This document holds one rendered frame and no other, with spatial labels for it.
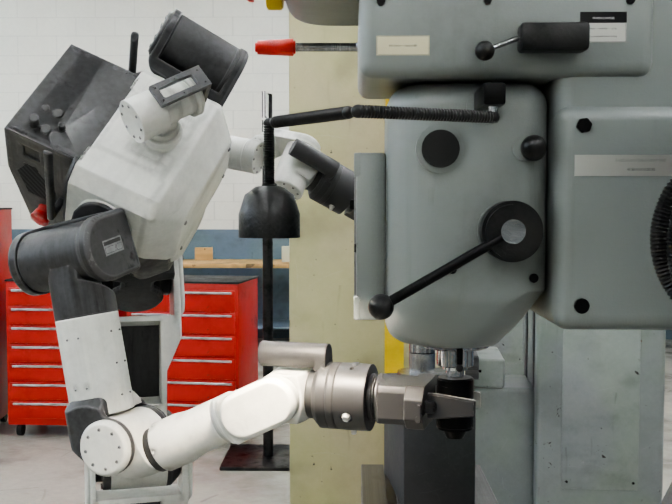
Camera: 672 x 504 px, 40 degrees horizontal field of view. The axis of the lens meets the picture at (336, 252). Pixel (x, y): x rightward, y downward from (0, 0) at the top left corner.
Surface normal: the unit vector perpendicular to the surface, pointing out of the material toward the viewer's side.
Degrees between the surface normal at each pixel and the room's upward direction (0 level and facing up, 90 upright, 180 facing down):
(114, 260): 79
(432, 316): 117
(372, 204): 90
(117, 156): 57
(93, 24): 90
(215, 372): 90
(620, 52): 90
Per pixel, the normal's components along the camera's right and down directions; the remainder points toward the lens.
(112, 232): 0.90, -0.18
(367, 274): -0.02, 0.05
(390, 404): -0.28, 0.05
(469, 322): -0.02, 0.51
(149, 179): 0.23, -0.50
